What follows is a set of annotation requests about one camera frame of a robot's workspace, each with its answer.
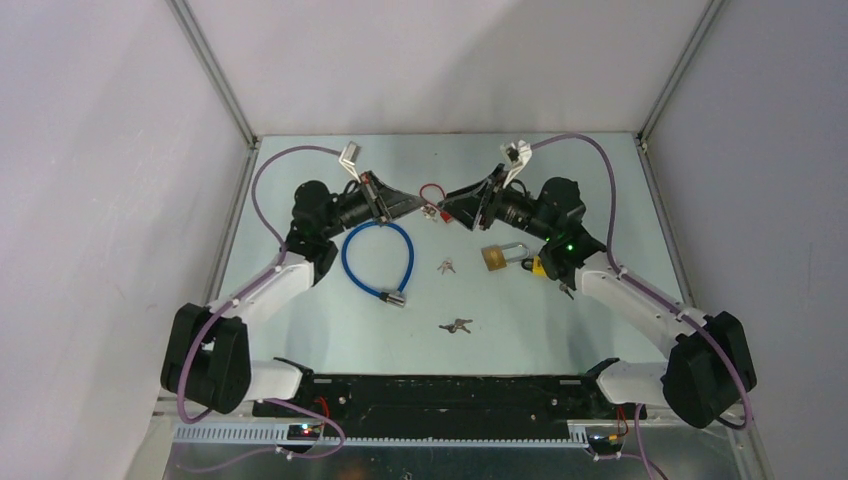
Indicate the right aluminium frame post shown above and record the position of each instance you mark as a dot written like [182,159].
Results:
[691,48]

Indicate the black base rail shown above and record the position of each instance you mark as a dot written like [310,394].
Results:
[488,408]

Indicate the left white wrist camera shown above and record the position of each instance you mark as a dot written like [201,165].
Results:
[347,159]

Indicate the aluminium frame post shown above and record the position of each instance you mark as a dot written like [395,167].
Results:
[691,48]
[197,40]

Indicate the blue cable lock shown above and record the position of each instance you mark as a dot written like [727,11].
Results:
[396,297]

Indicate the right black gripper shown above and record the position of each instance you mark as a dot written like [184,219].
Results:
[465,204]

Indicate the brass padlock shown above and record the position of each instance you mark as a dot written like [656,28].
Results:
[500,256]

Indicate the silver key bunch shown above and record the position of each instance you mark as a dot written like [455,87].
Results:
[446,266]
[456,326]

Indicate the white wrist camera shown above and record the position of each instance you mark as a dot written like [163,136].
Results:
[516,155]
[347,159]

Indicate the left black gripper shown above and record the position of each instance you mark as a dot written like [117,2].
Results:
[385,203]

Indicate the left aluminium frame post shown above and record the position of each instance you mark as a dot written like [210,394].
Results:
[197,40]

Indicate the right circuit board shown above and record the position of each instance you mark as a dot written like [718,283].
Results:
[606,442]

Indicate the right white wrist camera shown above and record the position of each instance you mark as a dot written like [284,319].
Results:
[516,155]

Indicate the red cable padlock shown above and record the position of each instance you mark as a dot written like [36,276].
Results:
[433,193]

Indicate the circuit board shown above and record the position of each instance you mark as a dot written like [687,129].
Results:
[606,442]
[304,432]

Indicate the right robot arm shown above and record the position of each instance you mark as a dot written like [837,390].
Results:
[707,365]

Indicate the left circuit board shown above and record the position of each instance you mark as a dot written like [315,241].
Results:
[304,432]

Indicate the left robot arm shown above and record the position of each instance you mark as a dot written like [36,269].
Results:
[208,360]

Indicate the yellow black padlock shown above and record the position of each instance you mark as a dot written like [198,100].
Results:
[534,265]

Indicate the silver key bunch front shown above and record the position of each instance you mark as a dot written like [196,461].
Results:
[456,326]

